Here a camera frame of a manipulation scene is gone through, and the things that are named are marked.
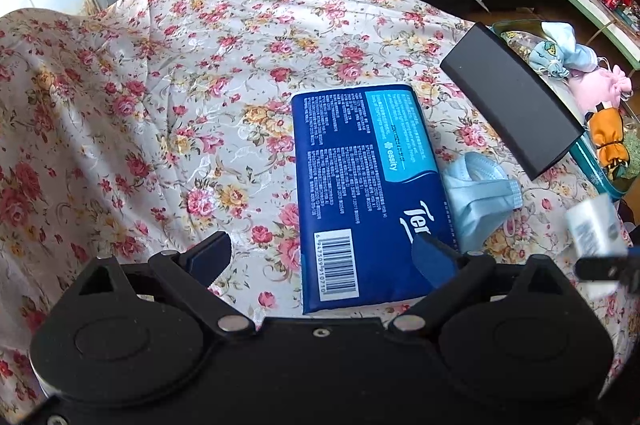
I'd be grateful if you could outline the floral tablecloth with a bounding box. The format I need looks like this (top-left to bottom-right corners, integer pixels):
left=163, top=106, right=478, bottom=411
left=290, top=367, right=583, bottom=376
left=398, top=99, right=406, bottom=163
left=1, top=0, right=639, bottom=424

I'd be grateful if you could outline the blue Tempo tissue pack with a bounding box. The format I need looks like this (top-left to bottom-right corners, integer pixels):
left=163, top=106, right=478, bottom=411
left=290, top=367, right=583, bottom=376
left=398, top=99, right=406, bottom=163
left=292, top=85, right=458, bottom=313

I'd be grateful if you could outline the blue face mask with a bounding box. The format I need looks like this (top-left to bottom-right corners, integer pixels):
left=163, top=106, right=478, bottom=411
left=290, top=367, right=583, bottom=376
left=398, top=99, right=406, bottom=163
left=541, top=22, right=599, bottom=73

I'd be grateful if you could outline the small white tissue packet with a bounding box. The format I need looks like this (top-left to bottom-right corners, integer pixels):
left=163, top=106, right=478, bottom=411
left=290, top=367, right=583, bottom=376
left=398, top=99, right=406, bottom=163
left=565, top=194, right=628, bottom=258

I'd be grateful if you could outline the orange navy fabric pouch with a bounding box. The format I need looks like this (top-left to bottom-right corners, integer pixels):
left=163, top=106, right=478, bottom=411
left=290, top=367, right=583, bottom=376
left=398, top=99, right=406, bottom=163
left=587, top=103, right=630, bottom=180

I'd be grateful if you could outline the blue surgical masks pile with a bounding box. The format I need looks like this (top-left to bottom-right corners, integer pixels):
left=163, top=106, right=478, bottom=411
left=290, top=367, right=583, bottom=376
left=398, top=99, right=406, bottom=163
left=442, top=152, right=523, bottom=253

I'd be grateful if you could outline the pink drawstring pouch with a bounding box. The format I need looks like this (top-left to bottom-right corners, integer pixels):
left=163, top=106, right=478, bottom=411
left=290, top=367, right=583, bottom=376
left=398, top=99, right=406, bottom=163
left=568, top=65, right=634, bottom=115

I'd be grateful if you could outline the teal gold metal tin tray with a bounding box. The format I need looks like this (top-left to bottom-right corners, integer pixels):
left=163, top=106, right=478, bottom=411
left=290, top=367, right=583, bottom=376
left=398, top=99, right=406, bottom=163
left=490, top=20, right=639, bottom=200

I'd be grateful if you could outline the black triangular glasses case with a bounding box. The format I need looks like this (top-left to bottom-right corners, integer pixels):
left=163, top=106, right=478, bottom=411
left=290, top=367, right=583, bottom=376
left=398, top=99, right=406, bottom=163
left=440, top=24, right=584, bottom=180

